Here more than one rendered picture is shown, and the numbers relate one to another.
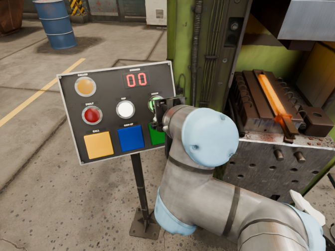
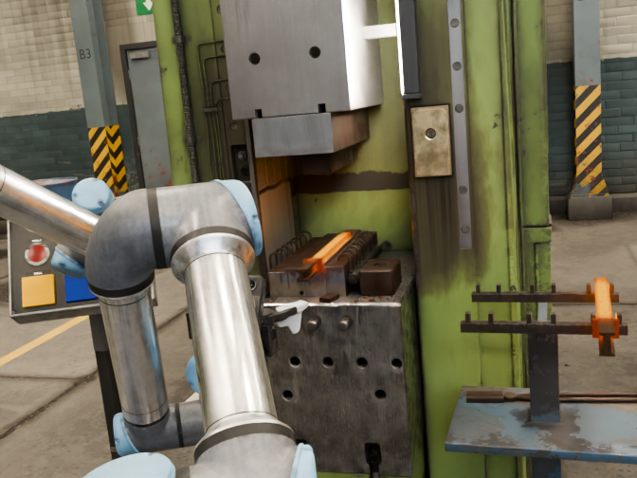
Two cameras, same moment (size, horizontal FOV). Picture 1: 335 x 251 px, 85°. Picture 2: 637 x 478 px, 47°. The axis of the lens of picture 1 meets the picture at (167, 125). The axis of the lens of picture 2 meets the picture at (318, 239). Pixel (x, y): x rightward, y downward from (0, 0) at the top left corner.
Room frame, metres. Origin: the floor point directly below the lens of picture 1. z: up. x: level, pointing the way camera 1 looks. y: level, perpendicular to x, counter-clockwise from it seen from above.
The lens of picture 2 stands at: (-1.19, -0.72, 1.41)
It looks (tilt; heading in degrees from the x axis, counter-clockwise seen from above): 11 degrees down; 9
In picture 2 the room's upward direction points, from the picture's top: 5 degrees counter-clockwise
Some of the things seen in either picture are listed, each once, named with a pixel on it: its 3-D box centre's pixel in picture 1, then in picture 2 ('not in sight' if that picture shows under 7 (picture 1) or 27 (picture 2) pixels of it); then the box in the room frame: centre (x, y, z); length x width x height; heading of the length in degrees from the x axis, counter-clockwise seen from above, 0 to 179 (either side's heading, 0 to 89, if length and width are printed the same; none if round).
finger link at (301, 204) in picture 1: (300, 211); not in sight; (0.20, -0.33, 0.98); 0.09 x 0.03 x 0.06; 28
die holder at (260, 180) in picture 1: (253, 135); (354, 349); (0.76, -0.50, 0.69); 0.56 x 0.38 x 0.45; 172
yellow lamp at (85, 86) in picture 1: (85, 86); not in sight; (0.48, 0.24, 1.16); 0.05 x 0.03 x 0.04; 82
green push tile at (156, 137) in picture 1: (160, 132); not in sight; (0.45, 0.02, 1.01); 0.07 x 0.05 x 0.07; 107
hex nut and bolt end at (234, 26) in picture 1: (233, 32); (243, 163); (0.73, -0.24, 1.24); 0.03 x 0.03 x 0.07; 82
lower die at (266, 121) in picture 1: (259, 96); (327, 260); (0.75, -0.44, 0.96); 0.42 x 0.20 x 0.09; 172
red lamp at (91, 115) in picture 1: (92, 115); (37, 253); (0.44, 0.23, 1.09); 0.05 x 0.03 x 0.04; 82
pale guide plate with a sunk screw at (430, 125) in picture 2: not in sight; (431, 141); (0.63, -0.74, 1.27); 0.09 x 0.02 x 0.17; 82
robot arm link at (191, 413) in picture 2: not in sight; (214, 419); (-0.06, -0.33, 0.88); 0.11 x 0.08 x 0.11; 110
